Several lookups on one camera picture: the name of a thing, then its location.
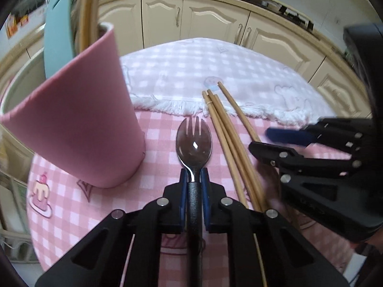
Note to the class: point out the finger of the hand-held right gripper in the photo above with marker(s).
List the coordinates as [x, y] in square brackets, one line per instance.
[299, 167]
[284, 136]

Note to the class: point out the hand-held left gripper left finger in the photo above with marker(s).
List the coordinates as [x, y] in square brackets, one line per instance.
[183, 203]

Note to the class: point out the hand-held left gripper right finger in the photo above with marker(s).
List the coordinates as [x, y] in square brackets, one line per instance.
[206, 203]

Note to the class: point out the bunch of wooden chopsticks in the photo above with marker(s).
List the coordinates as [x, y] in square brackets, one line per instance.
[223, 131]

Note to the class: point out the pink cup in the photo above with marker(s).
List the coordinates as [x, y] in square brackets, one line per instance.
[80, 110]

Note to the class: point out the light blue plastic utensil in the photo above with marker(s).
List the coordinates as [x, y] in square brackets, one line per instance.
[58, 30]

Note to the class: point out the single wooden chopstick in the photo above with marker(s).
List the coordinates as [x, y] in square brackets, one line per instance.
[85, 12]

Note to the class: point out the pink checkered tablecloth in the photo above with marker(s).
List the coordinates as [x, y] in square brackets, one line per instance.
[161, 161]

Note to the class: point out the white checkered fringed cloth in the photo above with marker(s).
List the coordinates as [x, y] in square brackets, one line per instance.
[185, 71]

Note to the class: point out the black gas stove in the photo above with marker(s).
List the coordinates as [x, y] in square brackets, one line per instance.
[269, 3]

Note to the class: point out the cream lower kitchen cabinets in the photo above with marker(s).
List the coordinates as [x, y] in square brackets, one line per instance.
[209, 15]

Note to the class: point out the cream round bucket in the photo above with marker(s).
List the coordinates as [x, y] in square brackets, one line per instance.
[18, 74]

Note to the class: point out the small yellow box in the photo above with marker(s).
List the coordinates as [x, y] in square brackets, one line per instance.
[25, 19]

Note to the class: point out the orange snack packet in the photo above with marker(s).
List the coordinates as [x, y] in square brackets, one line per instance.
[12, 25]

